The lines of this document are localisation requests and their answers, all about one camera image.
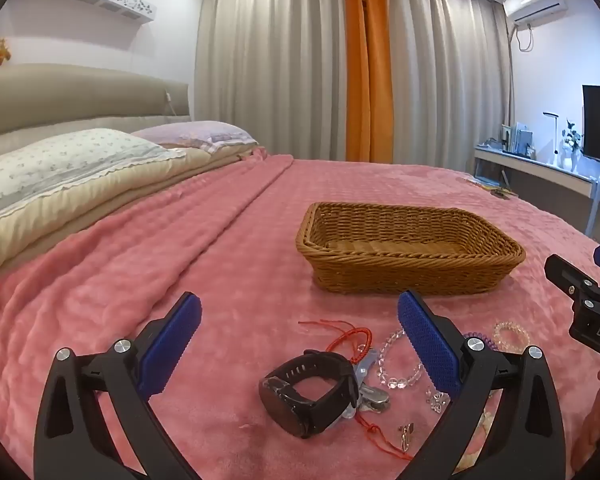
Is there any purple pillow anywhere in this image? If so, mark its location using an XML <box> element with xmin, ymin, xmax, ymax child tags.
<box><xmin>130</xmin><ymin>120</ymin><xmax>257</xmax><ymax>154</ymax></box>

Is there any black wrist watch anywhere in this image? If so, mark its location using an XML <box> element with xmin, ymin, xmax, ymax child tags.
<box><xmin>258</xmin><ymin>351</ymin><xmax>361</xmax><ymax>439</ymax></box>

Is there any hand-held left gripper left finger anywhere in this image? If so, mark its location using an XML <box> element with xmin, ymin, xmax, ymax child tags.
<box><xmin>33</xmin><ymin>291</ymin><xmax>203</xmax><ymax>480</ymax></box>

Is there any orange curtain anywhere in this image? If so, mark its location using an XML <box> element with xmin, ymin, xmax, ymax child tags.
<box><xmin>340</xmin><ymin>0</ymin><xmax>396</xmax><ymax>164</ymax></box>

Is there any white desk lamp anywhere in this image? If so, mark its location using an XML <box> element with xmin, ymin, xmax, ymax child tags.
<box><xmin>543</xmin><ymin>111</ymin><xmax>561</xmax><ymax>164</ymax></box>

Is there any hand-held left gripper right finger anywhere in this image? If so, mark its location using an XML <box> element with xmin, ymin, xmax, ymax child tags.
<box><xmin>397</xmin><ymin>289</ymin><xmax>567</xmax><ymax>480</ymax></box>

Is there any cream folded quilt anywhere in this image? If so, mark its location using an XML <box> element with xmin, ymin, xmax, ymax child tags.
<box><xmin>0</xmin><ymin>146</ymin><xmax>266</xmax><ymax>283</ymax></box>

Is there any red cord bracelet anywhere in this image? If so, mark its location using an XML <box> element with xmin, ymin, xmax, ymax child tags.
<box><xmin>298</xmin><ymin>320</ymin><xmax>414</xmax><ymax>461</ymax></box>

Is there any pink fleece blanket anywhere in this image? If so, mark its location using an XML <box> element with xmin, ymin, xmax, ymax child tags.
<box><xmin>0</xmin><ymin>154</ymin><xmax>600</xmax><ymax>480</ymax></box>

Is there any beige curtain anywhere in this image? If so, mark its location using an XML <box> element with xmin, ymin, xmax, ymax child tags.
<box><xmin>387</xmin><ymin>0</ymin><xmax>512</xmax><ymax>172</ymax></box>
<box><xmin>194</xmin><ymin>0</ymin><xmax>351</xmax><ymax>161</ymax></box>

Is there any pale pink bead bracelet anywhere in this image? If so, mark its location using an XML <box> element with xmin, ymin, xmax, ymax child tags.
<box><xmin>492</xmin><ymin>321</ymin><xmax>531</xmax><ymax>354</ymax></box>

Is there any grey desk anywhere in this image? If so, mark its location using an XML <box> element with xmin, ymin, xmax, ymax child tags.
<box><xmin>472</xmin><ymin>142</ymin><xmax>599</xmax><ymax>202</ymax></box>

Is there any small crystal charm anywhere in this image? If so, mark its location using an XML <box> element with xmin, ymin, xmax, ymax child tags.
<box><xmin>425</xmin><ymin>389</ymin><xmax>451</xmax><ymax>414</ymax></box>

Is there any white air conditioner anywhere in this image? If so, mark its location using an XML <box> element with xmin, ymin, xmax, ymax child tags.
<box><xmin>502</xmin><ymin>0</ymin><xmax>569</xmax><ymax>24</ymax></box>

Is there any white vase with flowers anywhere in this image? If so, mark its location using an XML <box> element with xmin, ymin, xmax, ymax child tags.
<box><xmin>557</xmin><ymin>120</ymin><xmax>584</xmax><ymax>171</ymax></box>

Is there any white floral pillow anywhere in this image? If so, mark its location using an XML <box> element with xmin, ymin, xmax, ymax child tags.
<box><xmin>0</xmin><ymin>128</ymin><xmax>187</xmax><ymax>227</ymax></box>

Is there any blue and silver hair clip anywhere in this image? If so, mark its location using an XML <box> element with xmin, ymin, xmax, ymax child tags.
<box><xmin>341</xmin><ymin>347</ymin><xmax>394</xmax><ymax>418</ymax></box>

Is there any row of upright books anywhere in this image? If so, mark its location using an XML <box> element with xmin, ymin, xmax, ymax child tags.
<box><xmin>500</xmin><ymin>122</ymin><xmax>537</xmax><ymax>159</ymax></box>

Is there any person's right hand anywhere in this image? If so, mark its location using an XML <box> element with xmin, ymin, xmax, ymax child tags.
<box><xmin>577</xmin><ymin>364</ymin><xmax>600</xmax><ymax>458</ymax></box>

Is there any white air conditioner cable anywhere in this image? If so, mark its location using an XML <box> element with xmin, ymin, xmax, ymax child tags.
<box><xmin>514</xmin><ymin>21</ymin><xmax>536</xmax><ymax>53</ymax></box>

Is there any beige padded headboard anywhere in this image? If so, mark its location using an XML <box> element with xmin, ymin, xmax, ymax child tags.
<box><xmin>0</xmin><ymin>63</ymin><xmax>191</xmax><ymax>162</ymax></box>

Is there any brown wicker basket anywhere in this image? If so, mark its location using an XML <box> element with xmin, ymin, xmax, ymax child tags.
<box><xmin>295</xmin><ymin>202</ymin><xmax>526</xmax><ymax>295</ymax></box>

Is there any purple spiral hair tie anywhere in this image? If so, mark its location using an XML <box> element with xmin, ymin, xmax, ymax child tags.
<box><xmin>462</xmin><ymin>331</ymin><xmax>496</xmax><ymax>357</ymax></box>

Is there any clear bead bracelet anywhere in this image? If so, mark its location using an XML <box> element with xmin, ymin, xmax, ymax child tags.
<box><xmin>377</xmin><ymin>328</ymin><xmax>426</xmax><ymax>390</ymax></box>

